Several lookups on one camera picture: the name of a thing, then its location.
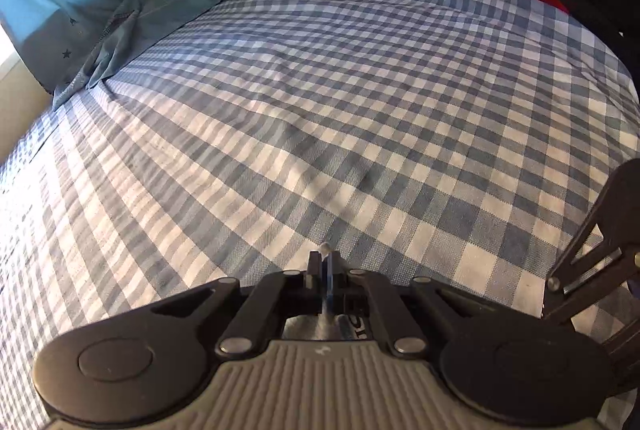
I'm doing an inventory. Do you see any blue checkered bed sheet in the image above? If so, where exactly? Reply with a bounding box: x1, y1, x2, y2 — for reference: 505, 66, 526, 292
0, 0, 640, 430

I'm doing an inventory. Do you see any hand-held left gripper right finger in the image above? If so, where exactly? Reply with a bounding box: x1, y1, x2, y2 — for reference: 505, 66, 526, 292
325, 251, 502, 357

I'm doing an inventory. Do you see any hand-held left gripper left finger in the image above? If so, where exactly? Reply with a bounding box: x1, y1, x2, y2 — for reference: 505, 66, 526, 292
149, 251, 327, 357

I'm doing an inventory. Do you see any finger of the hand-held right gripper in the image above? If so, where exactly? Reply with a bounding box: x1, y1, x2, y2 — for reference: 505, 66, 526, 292
544, 159, 640, 363

